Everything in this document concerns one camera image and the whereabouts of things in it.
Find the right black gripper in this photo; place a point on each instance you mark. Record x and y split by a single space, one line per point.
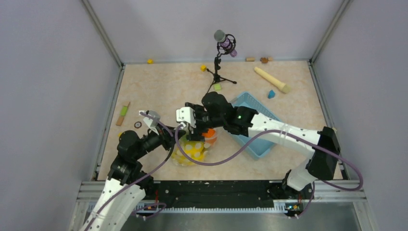
194 134

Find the green wooden toy knife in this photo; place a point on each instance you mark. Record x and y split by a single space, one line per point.
122 114

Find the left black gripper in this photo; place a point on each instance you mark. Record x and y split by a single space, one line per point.
165 138

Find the light green cube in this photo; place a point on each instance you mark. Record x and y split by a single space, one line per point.
217 87

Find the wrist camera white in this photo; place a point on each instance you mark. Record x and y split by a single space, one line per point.
185 117
151 119

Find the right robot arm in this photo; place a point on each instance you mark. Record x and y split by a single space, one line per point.
320 147

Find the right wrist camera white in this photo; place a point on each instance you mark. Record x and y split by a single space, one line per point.
185 117

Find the yellow mango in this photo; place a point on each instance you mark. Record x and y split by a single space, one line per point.
196 150

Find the orange fruit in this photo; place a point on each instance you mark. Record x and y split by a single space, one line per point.
210 134

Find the blue toy block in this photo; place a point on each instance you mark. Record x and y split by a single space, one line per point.
271 94

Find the wooden rolling pin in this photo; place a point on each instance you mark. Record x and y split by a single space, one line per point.
283 87

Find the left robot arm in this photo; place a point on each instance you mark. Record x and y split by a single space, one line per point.
126 183

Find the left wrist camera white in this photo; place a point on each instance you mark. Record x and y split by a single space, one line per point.
151 119

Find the clear dotted zip bag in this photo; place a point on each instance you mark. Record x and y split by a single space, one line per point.
210 143

